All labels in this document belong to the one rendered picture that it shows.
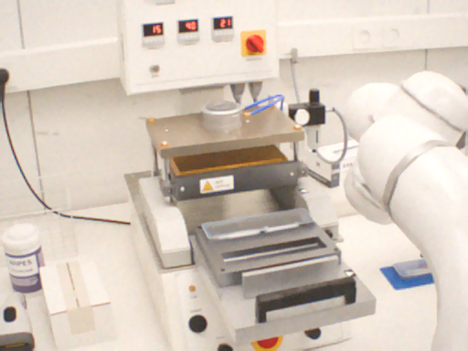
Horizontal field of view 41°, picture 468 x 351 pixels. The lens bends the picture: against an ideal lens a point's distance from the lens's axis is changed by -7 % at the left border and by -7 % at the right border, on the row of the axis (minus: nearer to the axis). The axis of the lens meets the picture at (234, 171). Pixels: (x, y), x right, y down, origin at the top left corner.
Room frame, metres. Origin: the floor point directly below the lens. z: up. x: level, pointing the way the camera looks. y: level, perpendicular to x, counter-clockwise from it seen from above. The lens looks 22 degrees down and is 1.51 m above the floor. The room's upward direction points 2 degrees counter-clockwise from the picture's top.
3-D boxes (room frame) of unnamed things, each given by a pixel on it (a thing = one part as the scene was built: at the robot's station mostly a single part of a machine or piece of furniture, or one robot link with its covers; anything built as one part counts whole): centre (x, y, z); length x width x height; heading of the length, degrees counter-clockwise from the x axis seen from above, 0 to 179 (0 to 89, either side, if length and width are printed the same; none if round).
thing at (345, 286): (0.78, -0.10, 0.99); 0.15 x 0.02 x 0.04; 105
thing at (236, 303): (0.91, -0.06, 0.97); 0.30 x 0.22 x 0.08; 15
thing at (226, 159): (1.21, 0.01, 1.07); 0.22 x 0.17 x 0.10; 105
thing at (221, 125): (1.24, 0.01, 1.08); 0.31 x 0.24 x 0.13; 105
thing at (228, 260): (0.96, -0.05, 0.98); 0.20 x 0.17 x 0.03; 105
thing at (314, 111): (1.39, -0.16, 1.05); 0.15 x 0.05 x 0.15; 105
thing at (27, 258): (1.19, 0.46, 0.83); 0.09 x 0.09 x 0.15
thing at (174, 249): (1.10, 0.14, 0.97); 0.25 x 0.05 x 0.07; 15
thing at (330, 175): (1.70, -0.33, 0.83); 0.23 x 0.12 x 0.07; 117
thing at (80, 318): (1.07, 0.33, 0.80); 0.19 x 0.13 x 0.09; 17
